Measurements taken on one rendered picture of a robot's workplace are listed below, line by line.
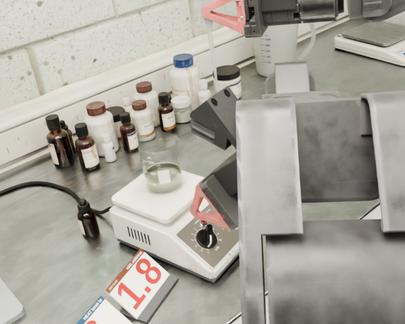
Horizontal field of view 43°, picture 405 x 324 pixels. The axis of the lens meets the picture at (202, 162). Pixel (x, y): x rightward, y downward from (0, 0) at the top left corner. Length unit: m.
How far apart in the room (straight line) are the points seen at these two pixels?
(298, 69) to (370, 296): 0.36
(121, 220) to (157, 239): 0.07
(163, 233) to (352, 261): 0.54
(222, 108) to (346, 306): 0.37
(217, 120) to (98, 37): 0.70
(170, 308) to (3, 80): 0.63
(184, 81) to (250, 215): 0.98
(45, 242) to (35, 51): 0.44
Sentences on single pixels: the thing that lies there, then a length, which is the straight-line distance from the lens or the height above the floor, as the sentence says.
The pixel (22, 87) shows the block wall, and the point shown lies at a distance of 1.17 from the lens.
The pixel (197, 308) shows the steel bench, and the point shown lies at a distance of 0.73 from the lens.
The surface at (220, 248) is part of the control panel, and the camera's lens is 0.76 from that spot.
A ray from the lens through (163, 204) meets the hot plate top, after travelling 0.78.
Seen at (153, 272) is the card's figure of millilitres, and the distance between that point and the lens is 0.77.
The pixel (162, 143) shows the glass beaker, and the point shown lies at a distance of 0.81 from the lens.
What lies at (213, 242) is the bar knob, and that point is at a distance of 0.74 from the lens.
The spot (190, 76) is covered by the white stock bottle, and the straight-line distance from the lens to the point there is 1.20.
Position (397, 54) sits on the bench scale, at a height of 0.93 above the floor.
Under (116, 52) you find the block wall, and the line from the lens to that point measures 1.26.
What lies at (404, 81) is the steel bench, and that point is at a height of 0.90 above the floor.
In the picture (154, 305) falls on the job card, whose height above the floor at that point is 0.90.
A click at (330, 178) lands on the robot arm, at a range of 0.28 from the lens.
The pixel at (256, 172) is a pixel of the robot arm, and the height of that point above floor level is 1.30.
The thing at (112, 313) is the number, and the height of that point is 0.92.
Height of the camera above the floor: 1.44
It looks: 31 degrees down
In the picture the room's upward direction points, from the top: 7 degrees counter-clockwise
